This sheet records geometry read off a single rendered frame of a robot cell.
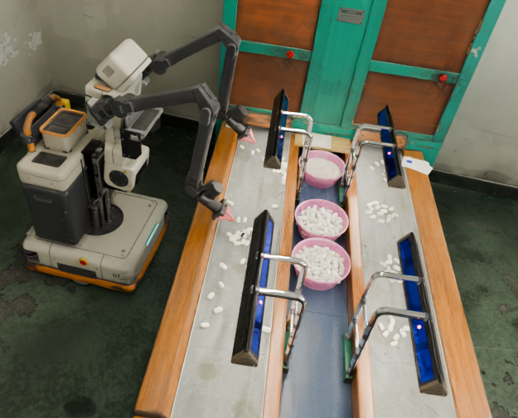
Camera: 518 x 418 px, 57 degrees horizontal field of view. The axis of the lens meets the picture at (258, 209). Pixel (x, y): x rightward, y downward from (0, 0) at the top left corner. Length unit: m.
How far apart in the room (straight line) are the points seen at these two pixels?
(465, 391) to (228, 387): 0.86
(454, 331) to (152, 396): 1.20
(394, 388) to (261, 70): 1.77
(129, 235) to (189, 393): 1.33
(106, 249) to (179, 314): 1.01
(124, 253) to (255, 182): 0.84
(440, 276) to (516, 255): 1.65
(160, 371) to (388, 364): 0.84
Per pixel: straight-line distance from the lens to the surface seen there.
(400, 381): 1.94
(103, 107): 2.16
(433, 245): 2.44
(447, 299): 2.23
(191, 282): 2.00
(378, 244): 2.36
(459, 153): 4.11
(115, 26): 4.07
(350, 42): 2.70
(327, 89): 2.81
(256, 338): 1.49
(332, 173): 2.72
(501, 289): 3.59
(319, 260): 2.19
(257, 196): 2.44
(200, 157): 2.04
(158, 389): 1.75
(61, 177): 2.50
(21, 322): 2.95
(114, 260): 2.75
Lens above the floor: 2.32
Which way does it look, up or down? 42 degrees down
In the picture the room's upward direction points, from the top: 9 degrees clockwise
